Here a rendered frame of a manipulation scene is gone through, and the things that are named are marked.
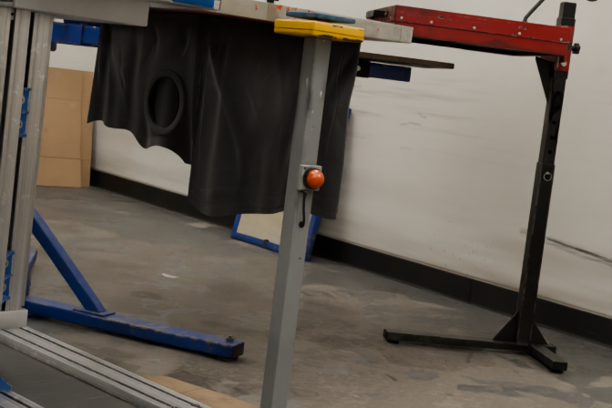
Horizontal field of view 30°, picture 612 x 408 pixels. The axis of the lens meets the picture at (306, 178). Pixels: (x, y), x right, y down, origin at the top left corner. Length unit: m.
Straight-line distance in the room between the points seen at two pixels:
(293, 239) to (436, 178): 2.76
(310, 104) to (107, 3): 0.46
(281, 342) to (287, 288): 0.11
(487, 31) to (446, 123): 1.38
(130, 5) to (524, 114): 2.83
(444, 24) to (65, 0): 1.84
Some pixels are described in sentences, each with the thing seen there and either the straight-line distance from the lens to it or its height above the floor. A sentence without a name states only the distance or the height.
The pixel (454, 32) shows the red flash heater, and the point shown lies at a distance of 3.61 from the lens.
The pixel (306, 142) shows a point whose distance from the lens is 2.25.
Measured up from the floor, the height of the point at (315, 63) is 0.87.
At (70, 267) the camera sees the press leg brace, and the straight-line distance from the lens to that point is 3.63.
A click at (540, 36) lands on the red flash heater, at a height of 1.06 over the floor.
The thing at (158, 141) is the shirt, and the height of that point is 0.67.
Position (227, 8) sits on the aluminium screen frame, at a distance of 2.35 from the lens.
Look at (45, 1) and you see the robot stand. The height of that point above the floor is 0.92.
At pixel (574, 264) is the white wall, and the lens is 4.49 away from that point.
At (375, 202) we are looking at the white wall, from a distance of 5.27.
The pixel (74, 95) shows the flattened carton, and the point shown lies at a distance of 7.42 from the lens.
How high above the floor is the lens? 0.84
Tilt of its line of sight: 5 degrees down
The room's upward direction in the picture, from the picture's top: 7 degrees clockwise
